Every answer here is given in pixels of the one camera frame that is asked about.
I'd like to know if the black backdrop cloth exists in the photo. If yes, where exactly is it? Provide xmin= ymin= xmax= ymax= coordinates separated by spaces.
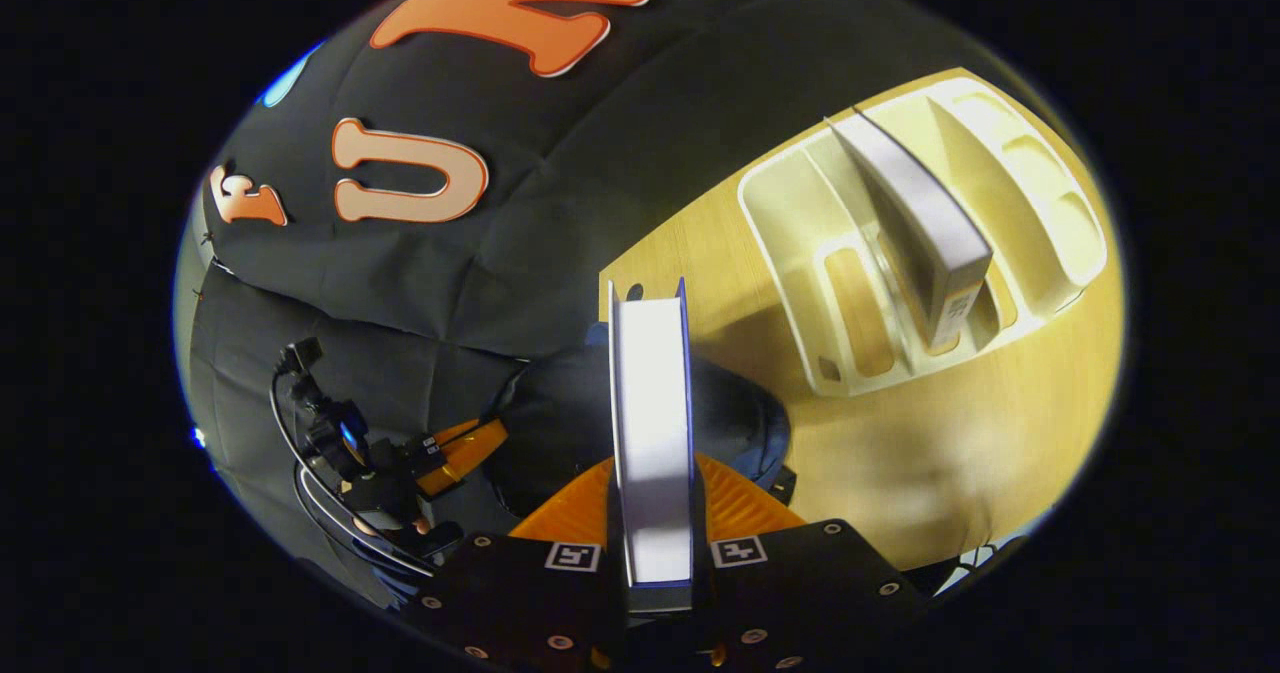
xmin=175 ymin=0 xmax=1001 ymax=609

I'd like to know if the blue cover book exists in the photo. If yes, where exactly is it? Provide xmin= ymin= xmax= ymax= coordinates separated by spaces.
xmin=606 ymin=275 xmax=699 ymax=596

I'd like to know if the grey cover book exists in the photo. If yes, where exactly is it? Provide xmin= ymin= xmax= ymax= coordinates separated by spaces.
xmin=824 ymin=108 xmax=995 ymax=350

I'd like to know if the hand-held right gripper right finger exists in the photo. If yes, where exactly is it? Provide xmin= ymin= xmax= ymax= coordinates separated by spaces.
xmin=690 ymin=453 xmax=927 ymax=672

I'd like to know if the blue schoolbag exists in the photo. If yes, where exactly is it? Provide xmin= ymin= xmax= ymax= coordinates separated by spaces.
xmin=480 ymin=321 xmax=796 ymax=522

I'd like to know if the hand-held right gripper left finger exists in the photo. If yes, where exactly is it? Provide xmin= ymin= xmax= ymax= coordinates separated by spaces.
xmin=400 ymin=456 xmax=629 ymax=672

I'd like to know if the white plastic bookshelf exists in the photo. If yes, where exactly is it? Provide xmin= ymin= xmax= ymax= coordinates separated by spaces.
xmin=737 ymin=75 xmax=1109 ymax=399

